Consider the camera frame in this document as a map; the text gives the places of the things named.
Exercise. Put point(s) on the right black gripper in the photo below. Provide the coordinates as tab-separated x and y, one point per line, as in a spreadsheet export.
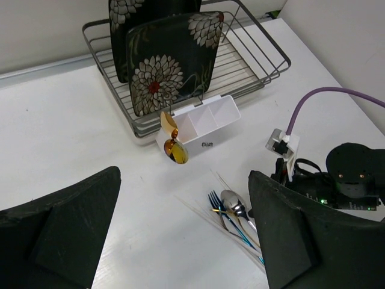
318	186

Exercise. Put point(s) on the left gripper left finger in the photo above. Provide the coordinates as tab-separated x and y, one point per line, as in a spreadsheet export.
56	241

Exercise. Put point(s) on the front black floral plate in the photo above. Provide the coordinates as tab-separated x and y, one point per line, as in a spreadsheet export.
172	59

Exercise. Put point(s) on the blue fork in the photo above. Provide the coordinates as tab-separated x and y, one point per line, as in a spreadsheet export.
217	207

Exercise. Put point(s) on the clear chopstick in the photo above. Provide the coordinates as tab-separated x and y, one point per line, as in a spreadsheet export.
255	254
224	183
215	175
228	224

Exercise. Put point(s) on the gold spoon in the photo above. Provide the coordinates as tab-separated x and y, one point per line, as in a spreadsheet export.
172	147

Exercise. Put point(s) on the grey wire dish rack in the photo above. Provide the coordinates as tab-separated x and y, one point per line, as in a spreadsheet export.
248	58

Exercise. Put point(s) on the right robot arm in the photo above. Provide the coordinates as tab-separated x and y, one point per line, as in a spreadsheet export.
354	179

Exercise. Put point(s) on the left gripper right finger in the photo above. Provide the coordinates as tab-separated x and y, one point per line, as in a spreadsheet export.
308	245

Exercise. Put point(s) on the white cutlery caddy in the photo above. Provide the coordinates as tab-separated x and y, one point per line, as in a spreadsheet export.
205	126

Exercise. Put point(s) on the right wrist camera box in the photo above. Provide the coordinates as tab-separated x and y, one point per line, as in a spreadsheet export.
285	146

